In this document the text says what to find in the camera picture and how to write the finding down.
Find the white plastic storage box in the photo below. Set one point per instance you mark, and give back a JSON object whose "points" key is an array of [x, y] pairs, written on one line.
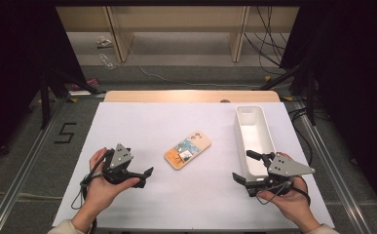
{"points": [[252, 136]]}

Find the beige printed phone case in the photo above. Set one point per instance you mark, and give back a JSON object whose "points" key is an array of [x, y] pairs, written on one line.
{"points": [[187, 150]]}

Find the pink cloth item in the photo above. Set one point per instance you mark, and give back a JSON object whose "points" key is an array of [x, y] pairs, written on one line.
{"points": [[90, 83]]}

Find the person's right hand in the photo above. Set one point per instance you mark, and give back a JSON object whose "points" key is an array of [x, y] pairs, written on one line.
{"points": [[290, 203]]}

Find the white table board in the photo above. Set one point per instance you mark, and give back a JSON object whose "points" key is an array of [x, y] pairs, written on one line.
{"points": [[150, 201]]}

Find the yellow tape piece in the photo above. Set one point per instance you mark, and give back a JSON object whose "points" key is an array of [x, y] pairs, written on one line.
{"points": [[287, 98], [267, 78], [73, 100]]}

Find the person's left hand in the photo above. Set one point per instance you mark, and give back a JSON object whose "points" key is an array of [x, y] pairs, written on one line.
{"points": [[101, 191]]}

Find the black metal stand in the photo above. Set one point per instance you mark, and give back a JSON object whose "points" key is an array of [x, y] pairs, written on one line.
{"points": [[310, 97]]}

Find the light wooden shelf unit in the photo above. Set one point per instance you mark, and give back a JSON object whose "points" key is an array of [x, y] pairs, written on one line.
{"points": [[176, 19]]}

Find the black tripod stand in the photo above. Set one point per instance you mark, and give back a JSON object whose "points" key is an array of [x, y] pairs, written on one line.
{"points": [[45, 97]]}

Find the black curtain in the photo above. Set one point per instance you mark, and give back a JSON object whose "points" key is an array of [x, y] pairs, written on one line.
{"points": [[355, 65], [14, 48]]}

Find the aluminium floor rail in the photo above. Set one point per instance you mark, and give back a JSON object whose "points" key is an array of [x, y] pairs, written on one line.
{"points": [[335, 175], [23, 175]]}

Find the clear plastic bottle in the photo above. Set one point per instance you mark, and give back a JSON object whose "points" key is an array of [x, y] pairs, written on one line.
{"points": [[106, 61]]}

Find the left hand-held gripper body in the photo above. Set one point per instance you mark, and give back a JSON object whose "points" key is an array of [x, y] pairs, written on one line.
{"points": [[120, 156]]}

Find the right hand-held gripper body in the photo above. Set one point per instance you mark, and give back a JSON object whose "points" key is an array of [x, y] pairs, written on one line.
{"points": [[285, 167]]}

